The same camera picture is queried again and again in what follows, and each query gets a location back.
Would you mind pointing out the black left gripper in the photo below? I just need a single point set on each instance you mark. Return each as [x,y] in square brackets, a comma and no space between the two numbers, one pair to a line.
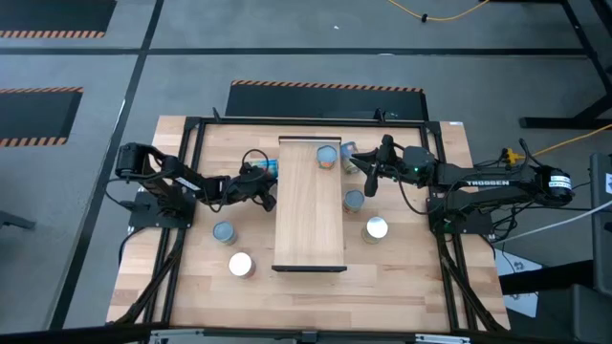
[246,185]

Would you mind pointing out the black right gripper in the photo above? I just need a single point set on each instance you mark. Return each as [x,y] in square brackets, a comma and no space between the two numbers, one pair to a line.
[392,162]

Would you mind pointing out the bare silver tin can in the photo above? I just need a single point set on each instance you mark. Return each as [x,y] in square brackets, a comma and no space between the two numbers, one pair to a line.
[348,162]

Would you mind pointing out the blue and red label can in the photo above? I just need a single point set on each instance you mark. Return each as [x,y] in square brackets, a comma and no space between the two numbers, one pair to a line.
[268,167]

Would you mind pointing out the green can with red swirls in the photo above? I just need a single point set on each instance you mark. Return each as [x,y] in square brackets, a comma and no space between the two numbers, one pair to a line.
[353,199]

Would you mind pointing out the orange slices print tin can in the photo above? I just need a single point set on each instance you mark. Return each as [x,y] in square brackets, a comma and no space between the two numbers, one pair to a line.
[326,155]

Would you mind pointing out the carrots label tin can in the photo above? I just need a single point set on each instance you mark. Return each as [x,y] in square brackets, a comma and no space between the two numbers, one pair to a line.
[377,227]

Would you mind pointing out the teal tin can orange letters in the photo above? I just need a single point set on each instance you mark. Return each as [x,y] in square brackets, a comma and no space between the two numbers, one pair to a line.
[224,231]

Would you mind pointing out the red and yellow tin can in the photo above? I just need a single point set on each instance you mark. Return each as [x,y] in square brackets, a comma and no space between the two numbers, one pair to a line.
[240,264]

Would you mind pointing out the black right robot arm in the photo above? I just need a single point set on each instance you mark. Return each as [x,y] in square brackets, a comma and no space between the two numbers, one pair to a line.
[478,179]

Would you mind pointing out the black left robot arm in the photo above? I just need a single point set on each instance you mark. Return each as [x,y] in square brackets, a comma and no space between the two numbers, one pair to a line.
[186,179]

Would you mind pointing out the black hazard-striped floor mat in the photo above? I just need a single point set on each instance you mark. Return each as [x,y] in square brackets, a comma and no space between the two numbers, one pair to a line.
[48,16]
[325,102]
[33,114]

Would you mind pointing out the rig crossbar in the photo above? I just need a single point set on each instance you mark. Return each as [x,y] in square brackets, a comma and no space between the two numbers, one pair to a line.
[306,337]

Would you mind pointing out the black metal stand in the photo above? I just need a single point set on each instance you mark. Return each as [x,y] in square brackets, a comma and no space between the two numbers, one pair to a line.
[564,122]

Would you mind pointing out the white paper sheet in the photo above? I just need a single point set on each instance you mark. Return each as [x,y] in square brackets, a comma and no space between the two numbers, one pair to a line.
[523,306]

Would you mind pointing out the grey cabinet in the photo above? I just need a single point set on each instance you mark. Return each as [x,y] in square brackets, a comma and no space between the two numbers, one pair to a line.
[602,229]

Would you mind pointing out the dark grey seat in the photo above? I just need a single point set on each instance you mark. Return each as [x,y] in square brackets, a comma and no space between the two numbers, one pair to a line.
[574,315]

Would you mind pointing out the grey furniture foot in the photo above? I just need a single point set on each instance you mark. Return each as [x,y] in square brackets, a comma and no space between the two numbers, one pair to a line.
[14,221]

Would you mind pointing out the wooden shelf with black frame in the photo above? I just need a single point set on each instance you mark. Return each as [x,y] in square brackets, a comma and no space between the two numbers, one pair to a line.
[308,215]

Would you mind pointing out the black aluminium table frame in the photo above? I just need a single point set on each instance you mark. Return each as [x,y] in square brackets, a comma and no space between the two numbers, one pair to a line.
[334,122]

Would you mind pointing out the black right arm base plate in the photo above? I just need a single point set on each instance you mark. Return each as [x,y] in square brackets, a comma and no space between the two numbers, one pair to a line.
[478,225]

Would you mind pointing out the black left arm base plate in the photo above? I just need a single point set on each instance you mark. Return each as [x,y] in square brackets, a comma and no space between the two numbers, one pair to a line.
[143,217]

